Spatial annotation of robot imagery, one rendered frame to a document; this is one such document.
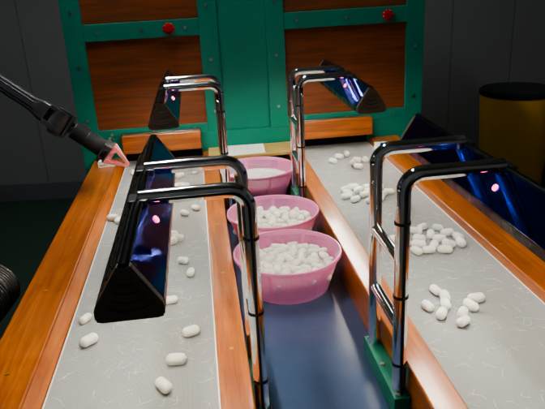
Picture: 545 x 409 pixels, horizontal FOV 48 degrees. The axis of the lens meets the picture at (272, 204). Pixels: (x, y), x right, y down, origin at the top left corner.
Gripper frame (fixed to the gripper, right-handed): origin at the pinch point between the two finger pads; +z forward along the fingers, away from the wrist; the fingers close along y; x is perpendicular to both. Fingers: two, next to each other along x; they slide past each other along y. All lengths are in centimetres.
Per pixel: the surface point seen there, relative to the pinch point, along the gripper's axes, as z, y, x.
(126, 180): 4.4, 19.6, 10.8
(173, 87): -2.5, -13.8, -31.3
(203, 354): 27, -95, -5
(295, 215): 47, -29, -24
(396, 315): 44, -109, -36
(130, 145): -0.9, 36.6, 3.8
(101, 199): -0.4, -6.3, 12.4
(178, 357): 22, -98, -3
